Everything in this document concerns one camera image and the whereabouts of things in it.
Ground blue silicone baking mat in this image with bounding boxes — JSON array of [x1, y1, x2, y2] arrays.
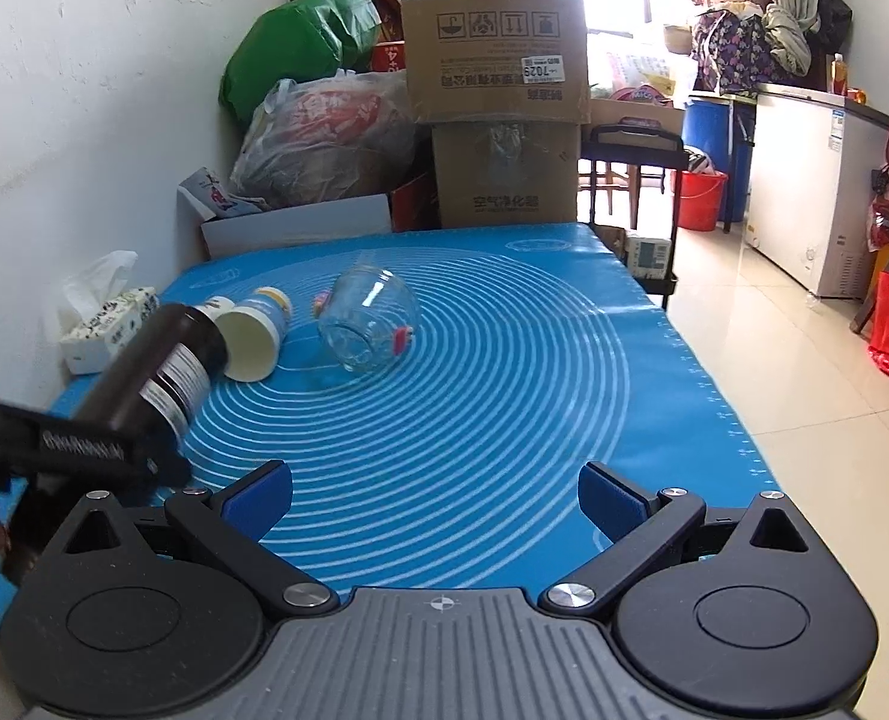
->
[[166, 224, 773, 593]]

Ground left white paper cup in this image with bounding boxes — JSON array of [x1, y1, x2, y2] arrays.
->
[[193, 296, 234, 322]]

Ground blue plastic barrel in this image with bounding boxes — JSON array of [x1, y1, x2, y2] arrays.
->
[[682, 94, 757, 224]]

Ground upper brown cardboard box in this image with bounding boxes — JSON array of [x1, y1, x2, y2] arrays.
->
[[400, 0, 589, 125]]

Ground right white paper cup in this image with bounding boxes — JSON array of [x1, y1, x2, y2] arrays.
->
[[215, 286, 293, 383]]

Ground lower brown cardboard box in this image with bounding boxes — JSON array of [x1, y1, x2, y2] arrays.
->
[[431, 122, 581, 227]]

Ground brown cardboard box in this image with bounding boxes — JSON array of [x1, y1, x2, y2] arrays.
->
[[400, 0, 589, 125], [431, 122, 581, 227]]

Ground white tissue pack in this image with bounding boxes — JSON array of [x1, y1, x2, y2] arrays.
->
[[58, 250, 159, 377]]

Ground white printed paper bag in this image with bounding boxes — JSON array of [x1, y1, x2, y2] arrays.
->
[[179, 167, 270, 218]]

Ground black tumbler cup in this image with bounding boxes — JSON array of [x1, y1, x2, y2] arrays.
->
[[73, 302, 229, 450]]

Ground green plastic bag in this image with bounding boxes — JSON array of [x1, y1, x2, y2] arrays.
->
[[218, 0, 381, 130]]

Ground black metal cart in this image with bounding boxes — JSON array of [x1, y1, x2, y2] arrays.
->
[[579, 121, 689, 310]]

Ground floral purple bag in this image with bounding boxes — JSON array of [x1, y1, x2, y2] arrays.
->
[[692, 8, 783, 96]]

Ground clear glass jar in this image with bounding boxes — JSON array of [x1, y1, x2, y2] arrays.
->
[[312, 265, 420, 374]]

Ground white paper cup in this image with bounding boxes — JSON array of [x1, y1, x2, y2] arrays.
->
[[215, 286, 293, 383], [193, 296, 234, 322]]

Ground white flat cardboard box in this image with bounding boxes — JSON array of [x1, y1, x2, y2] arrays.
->
[[177, 187, 392, 260]]

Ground red plastic bucket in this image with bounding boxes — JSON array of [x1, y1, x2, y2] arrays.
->
[[675, 171, 728, 232]]

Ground white chest freezer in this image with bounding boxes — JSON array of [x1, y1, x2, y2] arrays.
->
[[744, 85, 889, 299]]

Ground clear plastic bag red contents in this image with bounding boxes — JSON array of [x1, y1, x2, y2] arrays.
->
[[229, 71, 418, 208]]

